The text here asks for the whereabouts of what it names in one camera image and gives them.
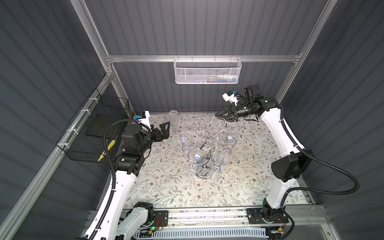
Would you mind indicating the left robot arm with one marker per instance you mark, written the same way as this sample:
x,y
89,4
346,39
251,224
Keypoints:
x,y
137,138

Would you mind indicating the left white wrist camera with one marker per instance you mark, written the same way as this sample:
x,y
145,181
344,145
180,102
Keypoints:
x,y
142,117

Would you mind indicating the hanging glass front centre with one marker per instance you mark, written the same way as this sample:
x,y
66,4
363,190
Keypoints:
x,y
219,158

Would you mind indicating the floral table mat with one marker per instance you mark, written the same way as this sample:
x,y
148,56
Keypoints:
x,y
166,179

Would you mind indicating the chrome wine glass rack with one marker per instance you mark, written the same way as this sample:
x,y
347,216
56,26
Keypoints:
x,y
208,143

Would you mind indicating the items in white basket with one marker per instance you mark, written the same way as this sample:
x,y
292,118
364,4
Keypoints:
x,y
218,79

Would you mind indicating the black pad in basket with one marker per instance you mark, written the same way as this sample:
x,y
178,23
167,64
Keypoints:
x,y
99,125

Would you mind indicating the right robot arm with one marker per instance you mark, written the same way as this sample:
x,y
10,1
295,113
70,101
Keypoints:
x,y
292,162

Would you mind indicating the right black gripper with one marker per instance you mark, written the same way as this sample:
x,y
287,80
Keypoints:
x,y
228,111

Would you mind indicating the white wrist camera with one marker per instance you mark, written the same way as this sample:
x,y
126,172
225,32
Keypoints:
x,y
142,117
231,97

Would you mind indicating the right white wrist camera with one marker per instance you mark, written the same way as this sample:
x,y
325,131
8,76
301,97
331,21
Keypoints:
x,y
231,97

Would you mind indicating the clear champagne flute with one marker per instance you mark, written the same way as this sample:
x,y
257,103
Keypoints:
x,y
174,120
199,122

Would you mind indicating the hanging glass right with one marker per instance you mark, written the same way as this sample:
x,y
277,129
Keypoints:
x,y
229,140

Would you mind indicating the hanging glass front left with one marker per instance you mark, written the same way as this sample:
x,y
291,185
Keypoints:
x,y
197,159

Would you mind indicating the white wire mesh basket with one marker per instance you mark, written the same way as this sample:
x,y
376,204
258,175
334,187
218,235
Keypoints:
x,y
188,70

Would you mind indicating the black wire mesh basket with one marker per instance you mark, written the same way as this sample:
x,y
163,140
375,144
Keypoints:
x,y
83,138

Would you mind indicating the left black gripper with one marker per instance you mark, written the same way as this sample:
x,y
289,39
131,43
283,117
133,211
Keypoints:
x,y
159,138

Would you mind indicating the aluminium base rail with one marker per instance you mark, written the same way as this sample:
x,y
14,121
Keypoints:
x,y
235,216

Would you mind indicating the hanging glass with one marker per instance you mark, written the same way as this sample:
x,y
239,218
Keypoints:
x,y
229,140
219,158
197,159

